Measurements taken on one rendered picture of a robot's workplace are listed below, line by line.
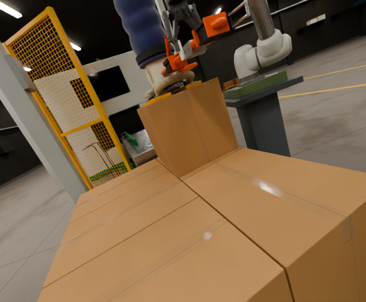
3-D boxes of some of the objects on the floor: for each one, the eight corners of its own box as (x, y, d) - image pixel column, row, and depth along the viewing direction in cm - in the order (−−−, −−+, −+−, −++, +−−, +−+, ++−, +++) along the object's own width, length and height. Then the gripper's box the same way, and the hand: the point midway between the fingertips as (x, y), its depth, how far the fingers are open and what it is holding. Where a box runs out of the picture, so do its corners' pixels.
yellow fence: (92, 202, 260) (-4, 45, 200) (97, 198, 269) (6, 46, 209) (143, 192, 229) (48, 2, 169) (146, 187, 238) (57, 6, 178)
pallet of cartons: (242, 84, 1208) (240, 76, 1194) (248, 82, 1118) (246, 74, 1104) (222, 91, 1211) (220, 84, 1197) (227, 91, 1121) (224, 82, 1107)
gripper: (192, -9, 73) (210, 52, 79) (143, 3, 68) (167, 67, 74) (201, -22, 66) (220, 45, 73) (147, -10, 61) (173, 62, 67)
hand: (191, 50), depth 73 cm, fingers open, 8 cm apart
